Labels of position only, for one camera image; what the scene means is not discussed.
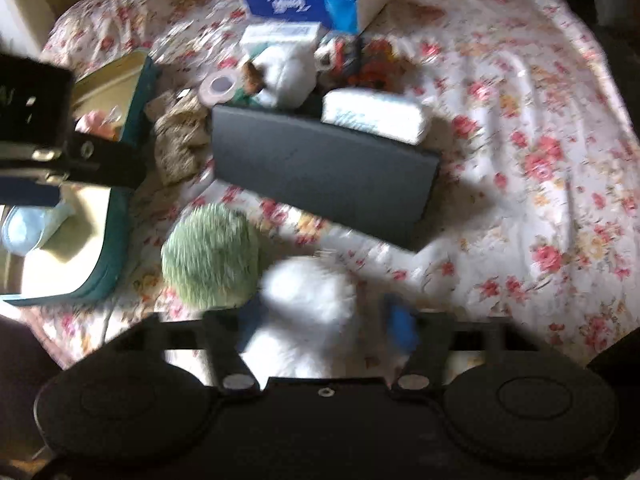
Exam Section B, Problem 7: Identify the white furniture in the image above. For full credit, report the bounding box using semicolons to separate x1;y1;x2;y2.
0;0;57;56

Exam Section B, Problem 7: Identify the pale blue soft item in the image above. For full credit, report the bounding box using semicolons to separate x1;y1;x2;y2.
0;203;77;257

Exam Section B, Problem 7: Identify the white tissue pack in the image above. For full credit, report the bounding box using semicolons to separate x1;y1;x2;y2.
321;88;437;145

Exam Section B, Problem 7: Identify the orange and black patterned item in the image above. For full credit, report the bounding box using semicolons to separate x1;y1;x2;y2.
332;34;404;92

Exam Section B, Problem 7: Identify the brown knitted cloth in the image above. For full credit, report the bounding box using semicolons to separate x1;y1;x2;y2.
148;92;213;184

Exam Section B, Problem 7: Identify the white paper box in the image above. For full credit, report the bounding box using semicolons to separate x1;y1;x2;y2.
241;22;322;54

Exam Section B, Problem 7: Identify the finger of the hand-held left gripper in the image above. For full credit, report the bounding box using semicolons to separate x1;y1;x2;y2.
59;131;148;192
0;176;64;210

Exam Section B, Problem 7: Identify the teal storage box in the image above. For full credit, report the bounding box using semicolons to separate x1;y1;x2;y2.
0;48;162;308

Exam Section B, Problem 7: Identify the dark grey flat box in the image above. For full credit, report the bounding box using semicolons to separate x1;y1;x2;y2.
209;104;442;253

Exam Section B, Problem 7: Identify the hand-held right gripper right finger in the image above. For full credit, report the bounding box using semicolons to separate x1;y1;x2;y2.
384;299;543;394

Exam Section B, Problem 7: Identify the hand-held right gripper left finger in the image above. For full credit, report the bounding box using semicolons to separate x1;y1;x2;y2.
101;305;265;394

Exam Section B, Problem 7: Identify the floral bed sheet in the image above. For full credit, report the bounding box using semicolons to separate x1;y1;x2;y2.
20;0;640;376

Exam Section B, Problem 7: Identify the green fluffy plush ball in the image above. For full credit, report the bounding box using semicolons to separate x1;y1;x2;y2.
161;204;262;311

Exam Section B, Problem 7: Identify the white cup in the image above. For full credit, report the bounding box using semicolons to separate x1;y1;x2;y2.
314;40;342;73

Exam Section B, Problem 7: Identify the grey tape roll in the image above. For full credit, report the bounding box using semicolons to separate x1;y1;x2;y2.
199;69;242;109

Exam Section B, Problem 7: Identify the pink cloth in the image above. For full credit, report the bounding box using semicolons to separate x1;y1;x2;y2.
75;109;124;143

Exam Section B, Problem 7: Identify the white and brown plush toy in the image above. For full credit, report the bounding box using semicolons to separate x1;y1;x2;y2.
238;44;321;109

